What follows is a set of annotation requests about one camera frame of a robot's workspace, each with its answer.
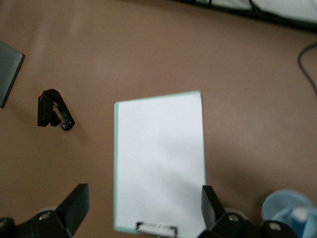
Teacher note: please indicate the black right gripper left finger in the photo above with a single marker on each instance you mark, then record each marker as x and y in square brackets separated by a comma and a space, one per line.
[64, 215]

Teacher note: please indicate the grey laptop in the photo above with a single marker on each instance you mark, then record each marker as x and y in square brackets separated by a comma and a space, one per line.
[7, 72]

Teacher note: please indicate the black stapler red end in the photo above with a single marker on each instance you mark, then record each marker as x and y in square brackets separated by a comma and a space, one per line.
[44, 111]

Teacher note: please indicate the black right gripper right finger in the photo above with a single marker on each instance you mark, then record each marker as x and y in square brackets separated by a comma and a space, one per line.
[223, 225]

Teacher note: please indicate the blue marker white cap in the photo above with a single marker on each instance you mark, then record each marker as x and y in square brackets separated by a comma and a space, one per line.
[299, 215]

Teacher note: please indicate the metal clipboard clip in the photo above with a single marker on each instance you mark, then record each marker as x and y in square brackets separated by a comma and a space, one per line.
[156, 229]

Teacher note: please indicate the white paper on green clipboard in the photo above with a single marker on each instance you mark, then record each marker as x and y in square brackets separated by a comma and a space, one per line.
[115, 173]

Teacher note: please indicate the light blue mesh cup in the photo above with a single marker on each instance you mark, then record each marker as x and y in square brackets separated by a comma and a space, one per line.
[280, 203]

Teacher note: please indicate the white paper sheet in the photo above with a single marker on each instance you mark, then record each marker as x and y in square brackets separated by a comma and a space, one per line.
[161, 148]

